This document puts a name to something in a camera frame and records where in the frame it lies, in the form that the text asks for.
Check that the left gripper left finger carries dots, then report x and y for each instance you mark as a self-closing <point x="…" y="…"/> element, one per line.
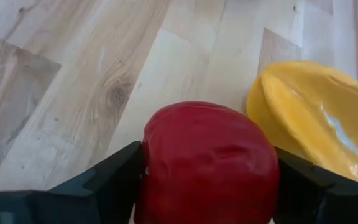
<point x="73" y="202"/>

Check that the yellow plastic starfruit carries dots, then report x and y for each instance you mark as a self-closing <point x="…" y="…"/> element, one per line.
<point x="306" y="109"/>

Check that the red plastic fruit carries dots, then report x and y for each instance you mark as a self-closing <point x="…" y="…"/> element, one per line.
<point x="207" y="161"/>

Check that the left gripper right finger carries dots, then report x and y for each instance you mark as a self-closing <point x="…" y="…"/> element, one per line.
<point x="322" y="205"/>

